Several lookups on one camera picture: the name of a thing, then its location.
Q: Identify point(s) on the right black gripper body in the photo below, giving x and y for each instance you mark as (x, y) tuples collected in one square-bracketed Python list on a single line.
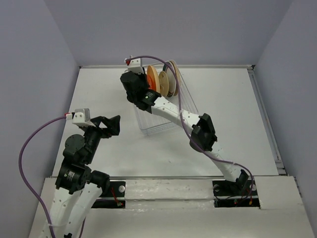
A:
[(143, 79)]

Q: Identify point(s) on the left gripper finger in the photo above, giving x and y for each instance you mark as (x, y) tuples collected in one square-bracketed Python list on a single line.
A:
[(113, 125), (101, 122)]

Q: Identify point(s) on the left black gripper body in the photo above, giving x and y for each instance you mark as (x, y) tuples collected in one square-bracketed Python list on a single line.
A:
[(94, 134)]

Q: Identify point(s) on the orange translucent plate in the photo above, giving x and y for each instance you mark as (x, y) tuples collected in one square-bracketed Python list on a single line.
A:
[(151, 82)]

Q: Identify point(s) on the tan round plate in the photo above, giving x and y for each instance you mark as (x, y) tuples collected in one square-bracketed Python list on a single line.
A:
[(153, 72)]

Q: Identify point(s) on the small cream plate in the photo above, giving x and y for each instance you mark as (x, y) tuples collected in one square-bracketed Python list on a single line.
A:
[(164, 83)]

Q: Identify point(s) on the white plate with green rim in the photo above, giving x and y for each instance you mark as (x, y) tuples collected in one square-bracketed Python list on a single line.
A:
[(171, 79)]

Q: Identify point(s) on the beige plate with leaf design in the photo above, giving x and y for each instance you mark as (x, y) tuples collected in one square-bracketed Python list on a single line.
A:
[(178, 75)]

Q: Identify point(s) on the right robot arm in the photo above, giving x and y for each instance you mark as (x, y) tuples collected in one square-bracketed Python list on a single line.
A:
[(199, 129)]

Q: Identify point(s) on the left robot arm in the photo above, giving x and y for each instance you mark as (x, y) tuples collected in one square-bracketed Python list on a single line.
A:
[(77, 187)]

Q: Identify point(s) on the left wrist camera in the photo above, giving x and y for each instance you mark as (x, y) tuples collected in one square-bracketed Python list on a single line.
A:
[(81, 117)]

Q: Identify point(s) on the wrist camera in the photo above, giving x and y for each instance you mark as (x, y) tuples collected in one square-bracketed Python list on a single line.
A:
[(81, 117), (135, 65)]

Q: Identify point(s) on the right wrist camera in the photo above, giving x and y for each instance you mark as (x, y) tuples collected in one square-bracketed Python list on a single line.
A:
[(135, 65)]

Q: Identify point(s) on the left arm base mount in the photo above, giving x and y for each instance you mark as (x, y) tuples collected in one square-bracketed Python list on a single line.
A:
[(114, 198)]

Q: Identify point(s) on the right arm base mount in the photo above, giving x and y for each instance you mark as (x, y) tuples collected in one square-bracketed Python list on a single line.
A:
[(226, 195)]

